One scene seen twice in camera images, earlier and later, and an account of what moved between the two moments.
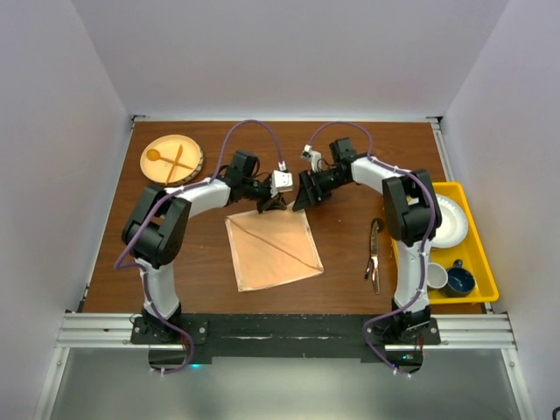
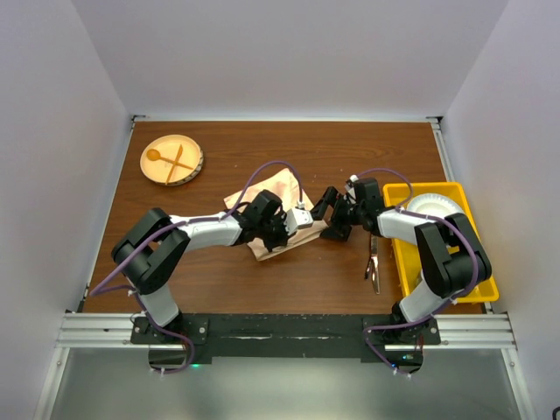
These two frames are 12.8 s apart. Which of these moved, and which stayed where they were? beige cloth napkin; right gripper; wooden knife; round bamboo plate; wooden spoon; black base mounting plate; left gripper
Moved: right gripper; beige cloth napkin; left gripper
Stayed: wooden knife; wooden spoon; black base mounting plate; round bamboo plate
